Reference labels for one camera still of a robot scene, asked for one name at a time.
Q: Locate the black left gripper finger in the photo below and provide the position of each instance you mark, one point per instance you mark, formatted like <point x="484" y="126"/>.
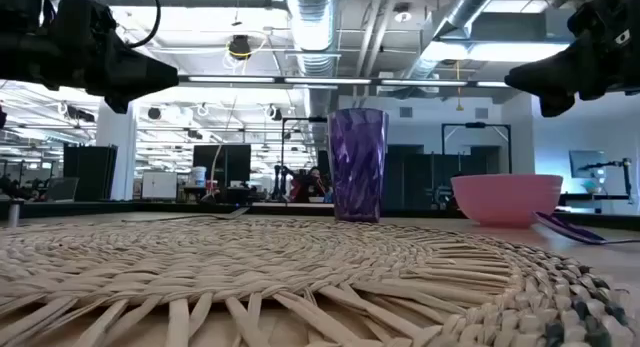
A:
<point x="119" y="105"/>
<point x="140" y="77"/>

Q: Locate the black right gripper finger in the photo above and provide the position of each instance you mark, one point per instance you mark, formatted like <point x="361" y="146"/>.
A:
<point x="555" y="104"/>
<point x="550" y="74"/>

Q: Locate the pink bowl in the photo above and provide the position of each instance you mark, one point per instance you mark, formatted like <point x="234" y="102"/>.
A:
<point x="505" y="202"/>

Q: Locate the purple spoon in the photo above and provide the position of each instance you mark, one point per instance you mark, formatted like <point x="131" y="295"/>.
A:
<point x="565" y="228"/>

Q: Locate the dark fork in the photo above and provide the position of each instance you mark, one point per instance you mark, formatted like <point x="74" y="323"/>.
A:
<point x="235" y="213"/>

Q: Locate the white cabinet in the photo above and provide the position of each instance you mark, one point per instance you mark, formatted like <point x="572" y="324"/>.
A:
<point x="159" y="185"/>

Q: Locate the grey bin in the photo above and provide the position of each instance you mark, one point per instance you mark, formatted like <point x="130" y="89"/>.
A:
<point x="62" y="189"/>

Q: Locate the white bucket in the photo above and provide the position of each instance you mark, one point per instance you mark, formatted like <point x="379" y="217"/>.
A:
<point x="198" y="176"/>

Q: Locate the wide black partition panel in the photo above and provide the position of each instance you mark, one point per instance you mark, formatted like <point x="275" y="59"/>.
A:
<point x="225" y="164"/>

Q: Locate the long ceiling light bar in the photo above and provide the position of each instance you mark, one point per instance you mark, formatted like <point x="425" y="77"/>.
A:
<point x="325" y="80"/>

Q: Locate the person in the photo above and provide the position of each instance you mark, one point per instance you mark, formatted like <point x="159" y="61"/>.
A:
<point x="312" y="184"/>

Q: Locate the purple plastic cup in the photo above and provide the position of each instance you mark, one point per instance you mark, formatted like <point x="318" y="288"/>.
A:
<point x="357" y="167"/>

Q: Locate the round woven straw placemat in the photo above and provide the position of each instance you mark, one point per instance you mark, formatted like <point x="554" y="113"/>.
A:
<point x="250" y="267"/>

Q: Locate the wall monitor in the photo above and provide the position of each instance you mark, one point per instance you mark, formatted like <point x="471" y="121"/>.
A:
<point x="587" y="163"/>

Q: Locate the black rectangular rig frame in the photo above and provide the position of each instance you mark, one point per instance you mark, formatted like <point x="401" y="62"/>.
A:
<point x="475" y="125"/>

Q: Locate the silver slanted ventilation duct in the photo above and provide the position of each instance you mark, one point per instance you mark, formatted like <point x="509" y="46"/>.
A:
<point x="470" y="7"/>

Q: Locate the small metal post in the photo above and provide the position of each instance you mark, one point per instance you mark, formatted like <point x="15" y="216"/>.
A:
<point x="14" y="212"/>

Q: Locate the silver ribbed ventilation duct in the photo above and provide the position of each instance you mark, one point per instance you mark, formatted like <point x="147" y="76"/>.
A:
<point x="312" y="22"/>

